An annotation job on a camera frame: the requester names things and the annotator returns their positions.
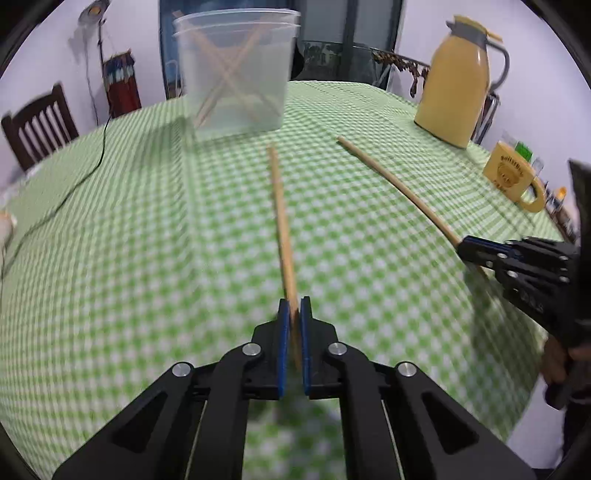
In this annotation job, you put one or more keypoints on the brown patterned cloth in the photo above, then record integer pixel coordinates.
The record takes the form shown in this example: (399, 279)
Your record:
(401, 62)

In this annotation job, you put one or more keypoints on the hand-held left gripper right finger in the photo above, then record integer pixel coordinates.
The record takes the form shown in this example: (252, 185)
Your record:
(305, 350)

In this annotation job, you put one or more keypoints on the sliding glass door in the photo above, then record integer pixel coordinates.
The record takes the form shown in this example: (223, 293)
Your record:
(351, 23)

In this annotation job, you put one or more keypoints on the studio lamp on tripod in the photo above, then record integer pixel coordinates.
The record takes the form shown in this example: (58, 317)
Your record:
(94, 9)

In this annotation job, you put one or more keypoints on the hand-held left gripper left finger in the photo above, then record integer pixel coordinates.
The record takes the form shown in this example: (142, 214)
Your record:
(284, 350)

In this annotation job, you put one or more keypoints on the person's right hand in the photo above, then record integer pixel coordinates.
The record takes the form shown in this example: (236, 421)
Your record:
(556, 364)

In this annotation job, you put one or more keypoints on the green checked tablecloth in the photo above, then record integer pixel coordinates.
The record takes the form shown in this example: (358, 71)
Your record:
(161, 230)

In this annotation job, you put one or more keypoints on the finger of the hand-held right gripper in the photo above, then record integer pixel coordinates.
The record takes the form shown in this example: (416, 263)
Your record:
(491, 265)
(482, 245)

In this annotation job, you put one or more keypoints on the yellow thermos jug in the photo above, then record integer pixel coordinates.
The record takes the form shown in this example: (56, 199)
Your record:
(455, 92)

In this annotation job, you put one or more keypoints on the yellow bear mug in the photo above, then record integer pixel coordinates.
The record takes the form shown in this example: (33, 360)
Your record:
(508, 177)

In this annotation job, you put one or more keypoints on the green box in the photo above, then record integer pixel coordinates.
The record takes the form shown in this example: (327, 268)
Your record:
(524, 150)

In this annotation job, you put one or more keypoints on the clear plastic container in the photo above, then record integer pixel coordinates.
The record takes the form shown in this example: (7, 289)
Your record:
(258, 101)

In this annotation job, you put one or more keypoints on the crossed bundle of wooden chopsticks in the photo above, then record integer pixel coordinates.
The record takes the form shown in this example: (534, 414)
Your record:
(228, 78)

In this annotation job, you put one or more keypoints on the red and blue bag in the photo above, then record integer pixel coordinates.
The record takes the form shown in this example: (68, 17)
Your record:
(122, 87)

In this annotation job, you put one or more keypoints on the long wooden chopstick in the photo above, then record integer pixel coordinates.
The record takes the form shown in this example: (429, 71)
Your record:
(281, 221)
(392, 178)

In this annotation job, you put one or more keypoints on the dark wooden chair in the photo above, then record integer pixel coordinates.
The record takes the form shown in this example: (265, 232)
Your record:
(39, 124)

